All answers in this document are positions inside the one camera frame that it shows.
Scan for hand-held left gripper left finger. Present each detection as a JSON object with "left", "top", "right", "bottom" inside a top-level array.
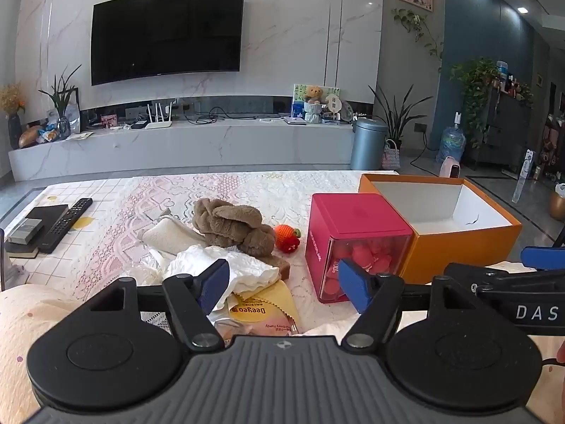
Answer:
[{"left": 84, "top": 259, "right": 231, "bottom": 351}]

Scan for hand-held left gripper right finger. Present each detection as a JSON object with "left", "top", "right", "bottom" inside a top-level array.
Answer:
[{"left": 338, "top": 258, "right": 480, "bottom": 349}]

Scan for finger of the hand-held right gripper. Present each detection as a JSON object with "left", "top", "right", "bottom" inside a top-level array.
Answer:
[
  {"left": 521, "top": 246, "right": 565, "bottom": 270},
  {"left": 444, "top": 263, "right": 565, "bottom": 296}
]

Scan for white cloth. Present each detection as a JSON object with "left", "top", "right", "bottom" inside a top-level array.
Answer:
[{"left": 119, "top": 245, "right": 281, "bottom": 323}]

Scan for orange cardboard box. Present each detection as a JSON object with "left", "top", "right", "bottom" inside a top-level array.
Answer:
[{"left": 358, "top": 173, "right": 523, "bottom": 284}]

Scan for brown plush toy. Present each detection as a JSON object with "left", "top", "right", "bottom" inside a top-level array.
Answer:
[{"left": 192, "top": 198, "right": 278, "bottom": 257}]

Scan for cream knit towel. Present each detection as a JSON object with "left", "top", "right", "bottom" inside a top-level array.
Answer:
[{"left": 135, "top": 212, "right": 208, "bottom": 257}]

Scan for yellow snack packet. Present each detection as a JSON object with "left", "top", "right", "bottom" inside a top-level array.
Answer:
[{"left": 212, "top": 279, "right": 301, "bottom": 341}]

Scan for gold vase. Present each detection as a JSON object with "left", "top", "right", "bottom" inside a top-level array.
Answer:
[{"left": 549, "top": 183, "right": 565, "bottom": 222}]

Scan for red storage box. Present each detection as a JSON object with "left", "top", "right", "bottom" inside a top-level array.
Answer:
[{"left": 304, "top": 193, "right": 414, "bottom": 304}]

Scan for orange crochet toy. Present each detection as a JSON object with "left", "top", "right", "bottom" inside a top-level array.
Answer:
[{"left": 274, "top": 224, "right": 302, "bottom": 254}]

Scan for tall white package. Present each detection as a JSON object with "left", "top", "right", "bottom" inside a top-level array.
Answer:
[{"left": 512, "top": 148, "right": 535, "bottom": 204}]

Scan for dark shelf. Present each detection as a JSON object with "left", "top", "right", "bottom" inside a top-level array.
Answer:
[{"left": 541, "top": 115, "right": 565, "bottom": 182}]

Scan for lace tablecloth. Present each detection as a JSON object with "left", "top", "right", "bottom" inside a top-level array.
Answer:
[{"left": 0, "top": 170, "right": 522, "bottom": 341}]

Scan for dark cabinet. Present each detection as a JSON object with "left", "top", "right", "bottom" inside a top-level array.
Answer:
[{"left": 468, "top": 86, "right": 533, "bottom": 169}]

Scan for woven handbag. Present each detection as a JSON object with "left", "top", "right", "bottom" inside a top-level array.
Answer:
[{"left": 382, "top": 139, "right": 400, "bottom": 171}]

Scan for marble television console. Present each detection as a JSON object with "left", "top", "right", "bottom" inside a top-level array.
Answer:
[{"left": 8, "top": 119, "right": 358, "bottom": 182}]

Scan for blue trash can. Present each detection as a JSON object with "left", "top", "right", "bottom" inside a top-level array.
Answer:
[{"left": 351, "top": 118, "right": 387, "bottom": 171}]

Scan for blue water jug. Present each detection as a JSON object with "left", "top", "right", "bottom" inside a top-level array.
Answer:
[{"left": 436, "top": 112, "right": 466, "bottom": 164}]

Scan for black remote control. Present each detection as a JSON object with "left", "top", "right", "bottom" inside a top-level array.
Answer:
[{"left": 39, "top": 198, "right": 93, "bottom": 254}]

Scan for white router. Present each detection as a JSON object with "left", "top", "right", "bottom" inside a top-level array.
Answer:
[{"left": 145, "top": 101, "right": 174, "bottom": 130}]

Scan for long leaf potted plant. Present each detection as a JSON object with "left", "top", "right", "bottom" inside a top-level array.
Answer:
[{"left": 368, "top": 84, "right": 435, "bottom": 151}]

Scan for black book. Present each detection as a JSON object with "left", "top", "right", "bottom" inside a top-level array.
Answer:
[{"left": 4, "top": 204, "right": 69, "bottom": 259}]

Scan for green vine plant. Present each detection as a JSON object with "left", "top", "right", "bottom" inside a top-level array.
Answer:
[{"left": 450, "top": 57, "right": 499, "bottom": 148}]

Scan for round pale sign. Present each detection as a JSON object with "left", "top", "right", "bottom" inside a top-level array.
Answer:
[{"left": 324, "top": 93, "right": 343, "bottom": 120}]

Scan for teddy bear bouquet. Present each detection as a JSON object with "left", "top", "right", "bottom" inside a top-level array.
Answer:
[{"left": 304, "top": 85, "right": 326, "bottom": 123}]

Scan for small grey box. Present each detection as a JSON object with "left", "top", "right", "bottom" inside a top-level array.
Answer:
[{"left": 8, "top": 218, "right": 45, "bottom": 245}]

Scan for green picture board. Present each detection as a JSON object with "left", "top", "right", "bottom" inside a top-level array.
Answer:
[{"left": 292, "top": 83, "right": 340, "bottom": 120}]

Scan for leafy plant in glass vase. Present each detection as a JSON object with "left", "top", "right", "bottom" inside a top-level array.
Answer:
[{"left": 37, "top": 64, "right": 82, "bottom": 140}]

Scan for golden brown ornament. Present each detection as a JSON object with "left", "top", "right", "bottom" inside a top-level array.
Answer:
[{"left": 18, "top": 124, "right": 45, "bottom": 148}]

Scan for black television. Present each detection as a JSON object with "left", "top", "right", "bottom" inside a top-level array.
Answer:
[{"left": 90, "top": 0, "right": 245, "bottom": 87}]

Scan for dried flowers in dark vase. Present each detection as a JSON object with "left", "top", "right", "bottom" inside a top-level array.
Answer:
[{"left": 0, "top": 82, "right": 27, "bottom": 150}]

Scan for hanging vine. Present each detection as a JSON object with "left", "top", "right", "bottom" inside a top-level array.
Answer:
[{"left": 391, "top": 8, "right": 444, "bottom": 71}]

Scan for black cables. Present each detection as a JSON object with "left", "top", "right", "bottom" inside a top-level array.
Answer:
[{"left": 185, "top": 106, "right": 257, "bottom": 125}]

